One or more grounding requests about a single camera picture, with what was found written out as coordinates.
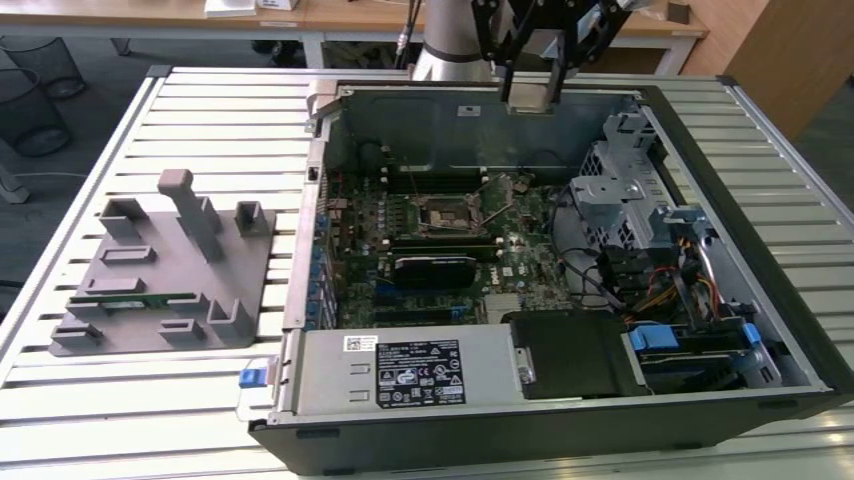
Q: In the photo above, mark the grey case latch bracket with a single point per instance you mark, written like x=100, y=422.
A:
x=319, y=100

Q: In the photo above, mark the silver CPU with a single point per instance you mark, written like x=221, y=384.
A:
x=531, y=100

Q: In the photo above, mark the CPU socket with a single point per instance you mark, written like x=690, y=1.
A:
x=446, y=216

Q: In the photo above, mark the black graphics card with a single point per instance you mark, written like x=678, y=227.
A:
x=434, y=275

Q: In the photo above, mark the metal disk bay cage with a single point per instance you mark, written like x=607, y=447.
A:
x=600, y=195

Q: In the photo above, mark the white cardboard box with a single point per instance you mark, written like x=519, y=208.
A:
x=229, y=7

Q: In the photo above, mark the silver chipset heatsink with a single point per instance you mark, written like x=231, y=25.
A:
x=502, y=306

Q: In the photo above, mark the wooden desk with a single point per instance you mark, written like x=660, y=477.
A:
x=167, y=15
x=650, y=25

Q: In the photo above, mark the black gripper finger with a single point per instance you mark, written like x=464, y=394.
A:
x=486, y=30
x=603, y=35

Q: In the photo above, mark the black RAM slot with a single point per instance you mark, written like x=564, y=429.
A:
x=434, y=170
x=434, y=176
x=440, y=240
x=434, y=181
x=440, y=251
x=487, y=257
x=440, y=246
x=434, y=187

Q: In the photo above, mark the blue plastic latch tab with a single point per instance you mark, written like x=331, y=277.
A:
x=750, y=335

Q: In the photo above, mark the black expansion slot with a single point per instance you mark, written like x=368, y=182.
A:
x=409, y=315

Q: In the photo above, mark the white labelled box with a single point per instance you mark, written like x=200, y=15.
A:
x=275, y=4

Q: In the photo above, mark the grey metal stand foot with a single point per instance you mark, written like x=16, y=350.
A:
x=13, y=192

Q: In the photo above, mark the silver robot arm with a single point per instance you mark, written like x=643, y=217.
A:
x=447, y=30

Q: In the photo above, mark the green RAM stick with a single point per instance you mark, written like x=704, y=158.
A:
x=167, y=298

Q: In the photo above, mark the wooden cabinet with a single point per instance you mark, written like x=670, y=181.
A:
x=787, y=60

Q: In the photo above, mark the blue disk carrier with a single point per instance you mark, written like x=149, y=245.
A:
x=652, y=340

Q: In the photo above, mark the grey parts rack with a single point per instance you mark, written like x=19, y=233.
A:
x=243, y=272

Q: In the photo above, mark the blue case latch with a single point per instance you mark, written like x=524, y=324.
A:
x=252, y=378

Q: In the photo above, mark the small dark box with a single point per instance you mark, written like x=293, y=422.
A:
x=678, y=12

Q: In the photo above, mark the black PC tower case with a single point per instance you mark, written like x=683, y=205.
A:
x=467, y=445

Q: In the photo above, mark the metal locking lever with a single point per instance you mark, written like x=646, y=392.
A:
x=499, y=212

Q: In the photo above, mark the green motherboard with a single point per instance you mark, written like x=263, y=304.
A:
x=534, y=260

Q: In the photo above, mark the silver power supply unit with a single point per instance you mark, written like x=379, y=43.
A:
x=320, y=370

